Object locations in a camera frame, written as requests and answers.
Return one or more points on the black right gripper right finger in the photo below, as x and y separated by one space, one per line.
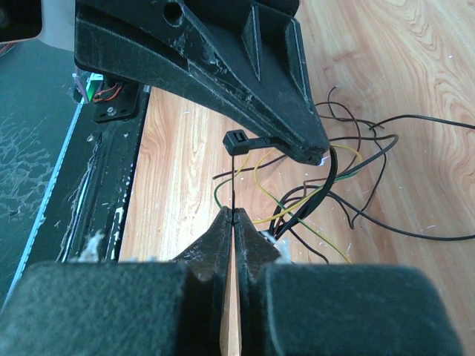
335 309

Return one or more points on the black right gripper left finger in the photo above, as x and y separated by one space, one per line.
154 308

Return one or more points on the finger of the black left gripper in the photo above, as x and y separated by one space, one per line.
243 59

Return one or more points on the black zip tie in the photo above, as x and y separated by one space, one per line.
238 143

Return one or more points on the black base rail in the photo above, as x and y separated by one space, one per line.
99 202

